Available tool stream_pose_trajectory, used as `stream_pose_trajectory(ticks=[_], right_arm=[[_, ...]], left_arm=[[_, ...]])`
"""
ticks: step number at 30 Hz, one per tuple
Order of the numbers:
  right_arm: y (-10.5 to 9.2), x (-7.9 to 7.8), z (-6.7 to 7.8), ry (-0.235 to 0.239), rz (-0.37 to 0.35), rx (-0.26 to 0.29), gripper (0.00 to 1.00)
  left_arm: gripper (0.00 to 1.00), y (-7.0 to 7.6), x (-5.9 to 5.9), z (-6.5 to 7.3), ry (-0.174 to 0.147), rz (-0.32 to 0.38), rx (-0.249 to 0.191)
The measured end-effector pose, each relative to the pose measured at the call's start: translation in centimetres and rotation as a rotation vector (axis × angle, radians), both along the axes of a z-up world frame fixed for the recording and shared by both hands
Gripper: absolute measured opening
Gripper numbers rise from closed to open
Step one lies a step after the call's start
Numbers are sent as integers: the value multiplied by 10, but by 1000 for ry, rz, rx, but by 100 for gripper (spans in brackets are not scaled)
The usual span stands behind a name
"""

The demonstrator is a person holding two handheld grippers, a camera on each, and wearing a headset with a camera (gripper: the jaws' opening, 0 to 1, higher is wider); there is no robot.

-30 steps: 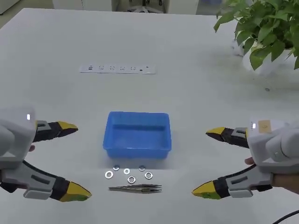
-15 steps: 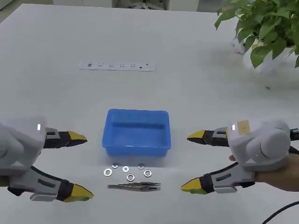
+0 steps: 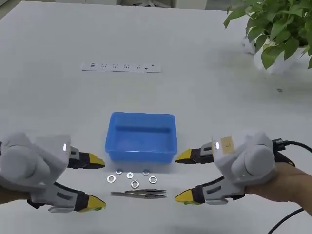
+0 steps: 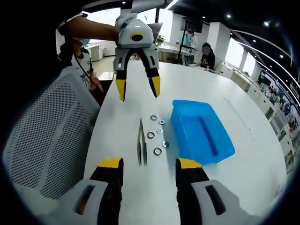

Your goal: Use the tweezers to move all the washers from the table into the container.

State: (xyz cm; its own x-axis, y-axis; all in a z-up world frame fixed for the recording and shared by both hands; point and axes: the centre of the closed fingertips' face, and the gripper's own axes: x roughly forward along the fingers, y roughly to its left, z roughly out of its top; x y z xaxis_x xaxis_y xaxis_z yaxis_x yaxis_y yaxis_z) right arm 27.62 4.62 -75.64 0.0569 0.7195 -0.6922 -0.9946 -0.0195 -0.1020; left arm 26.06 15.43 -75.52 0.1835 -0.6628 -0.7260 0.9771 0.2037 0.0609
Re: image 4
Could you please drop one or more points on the person's left forearm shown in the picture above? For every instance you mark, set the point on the person's left forearm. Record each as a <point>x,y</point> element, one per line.
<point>93,29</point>

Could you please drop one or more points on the green potted plant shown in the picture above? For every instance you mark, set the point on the green potted plant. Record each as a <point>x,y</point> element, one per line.
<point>160,39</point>

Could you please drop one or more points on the group of metal washers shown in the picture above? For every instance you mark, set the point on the group of metal washers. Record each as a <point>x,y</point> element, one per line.
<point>150,135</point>

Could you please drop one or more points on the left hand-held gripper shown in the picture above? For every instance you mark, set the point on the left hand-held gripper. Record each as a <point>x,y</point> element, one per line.
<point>126,37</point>

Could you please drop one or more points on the row of white cabinets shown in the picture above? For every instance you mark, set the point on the row of white cabinets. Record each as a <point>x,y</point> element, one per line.
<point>255,91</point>

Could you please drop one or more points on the white table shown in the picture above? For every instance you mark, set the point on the white table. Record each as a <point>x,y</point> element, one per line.
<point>211,89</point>

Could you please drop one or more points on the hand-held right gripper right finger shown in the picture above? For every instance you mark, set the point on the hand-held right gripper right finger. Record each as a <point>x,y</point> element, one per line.
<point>189,192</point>

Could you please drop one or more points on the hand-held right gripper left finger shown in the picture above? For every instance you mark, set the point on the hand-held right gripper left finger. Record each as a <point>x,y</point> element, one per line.
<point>110,192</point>

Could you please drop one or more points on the blue plastic container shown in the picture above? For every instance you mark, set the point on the blue plastic container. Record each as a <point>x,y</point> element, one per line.
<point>199,131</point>

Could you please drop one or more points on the white mesh office chair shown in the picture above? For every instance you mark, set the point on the white mesh office chair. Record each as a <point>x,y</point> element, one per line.
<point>51,122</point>

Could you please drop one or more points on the white office desk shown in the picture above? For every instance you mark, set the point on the white office desk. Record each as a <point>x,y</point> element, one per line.
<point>170,51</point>

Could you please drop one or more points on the metal tweezers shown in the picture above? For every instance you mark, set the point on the metal tweezers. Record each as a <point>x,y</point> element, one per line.
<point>141,145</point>

